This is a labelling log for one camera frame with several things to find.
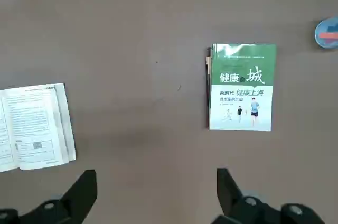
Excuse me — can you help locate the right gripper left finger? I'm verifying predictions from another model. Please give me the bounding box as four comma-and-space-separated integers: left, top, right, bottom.
0, 170, 98, 224

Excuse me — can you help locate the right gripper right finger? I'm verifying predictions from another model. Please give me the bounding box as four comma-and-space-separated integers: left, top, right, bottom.
211, 167, 326, 224

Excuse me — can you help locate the white blue cover book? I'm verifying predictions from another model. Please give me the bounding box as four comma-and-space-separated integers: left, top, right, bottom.
0, 83, 77, 173

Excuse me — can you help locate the green white cover book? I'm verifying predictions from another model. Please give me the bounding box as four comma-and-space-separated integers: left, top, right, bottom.
209, 43, 277, 132

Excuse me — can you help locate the brown-edged book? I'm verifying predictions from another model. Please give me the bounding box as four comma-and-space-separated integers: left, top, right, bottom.
205, 46, 213, 129

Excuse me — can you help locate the blue round dish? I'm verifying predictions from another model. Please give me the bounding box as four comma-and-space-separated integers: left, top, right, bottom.
314, 16, 338, 50

